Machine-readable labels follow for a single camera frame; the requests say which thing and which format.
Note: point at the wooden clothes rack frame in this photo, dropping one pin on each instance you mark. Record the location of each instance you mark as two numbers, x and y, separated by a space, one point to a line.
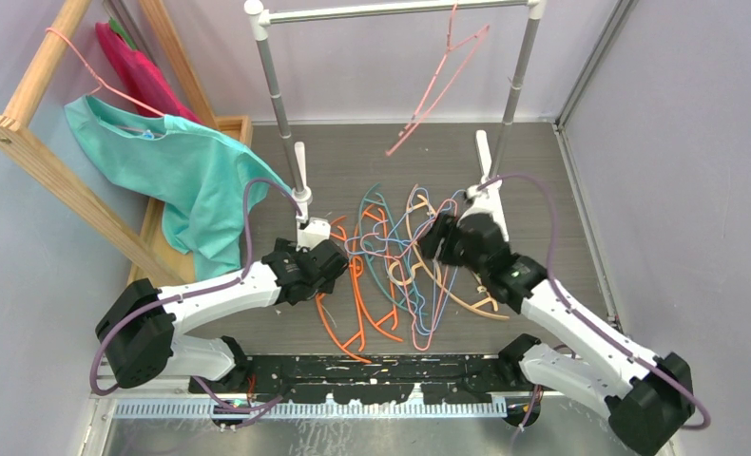
20 144

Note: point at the pink hanger holding shirt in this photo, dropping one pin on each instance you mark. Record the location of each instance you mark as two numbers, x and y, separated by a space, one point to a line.
101 83

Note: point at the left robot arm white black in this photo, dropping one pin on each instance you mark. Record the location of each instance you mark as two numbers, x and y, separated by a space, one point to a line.
146 333

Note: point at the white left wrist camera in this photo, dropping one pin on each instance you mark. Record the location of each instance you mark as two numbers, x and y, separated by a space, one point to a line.
312 232

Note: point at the teal t-shirt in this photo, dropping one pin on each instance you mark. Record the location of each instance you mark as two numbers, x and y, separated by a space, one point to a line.
205 178

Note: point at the white slotted cable duct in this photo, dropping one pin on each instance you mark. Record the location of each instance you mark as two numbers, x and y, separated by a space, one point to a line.
207 408

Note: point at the red garment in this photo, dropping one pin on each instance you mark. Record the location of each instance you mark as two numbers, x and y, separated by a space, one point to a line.
143 81

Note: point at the white metal clothes rack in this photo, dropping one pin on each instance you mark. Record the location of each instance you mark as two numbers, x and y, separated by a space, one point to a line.
361 63

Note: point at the orange plastic hanger right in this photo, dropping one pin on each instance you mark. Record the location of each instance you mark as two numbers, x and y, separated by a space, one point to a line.
362 265

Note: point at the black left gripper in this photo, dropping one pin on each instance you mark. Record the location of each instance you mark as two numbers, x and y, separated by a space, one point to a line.
290 248

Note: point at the wooden tray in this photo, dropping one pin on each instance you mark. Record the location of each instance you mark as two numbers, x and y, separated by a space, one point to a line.
239 128

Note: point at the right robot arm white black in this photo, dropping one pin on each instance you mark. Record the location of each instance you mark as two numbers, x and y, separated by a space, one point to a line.
644 397

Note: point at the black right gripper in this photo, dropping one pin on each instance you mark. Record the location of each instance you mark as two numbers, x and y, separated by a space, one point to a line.
447 227

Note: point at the beige plastic hanger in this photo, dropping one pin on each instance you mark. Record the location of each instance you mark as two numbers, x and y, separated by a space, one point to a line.
486 307

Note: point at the teal plastic hanger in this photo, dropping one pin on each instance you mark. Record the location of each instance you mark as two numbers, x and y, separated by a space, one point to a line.
373 197

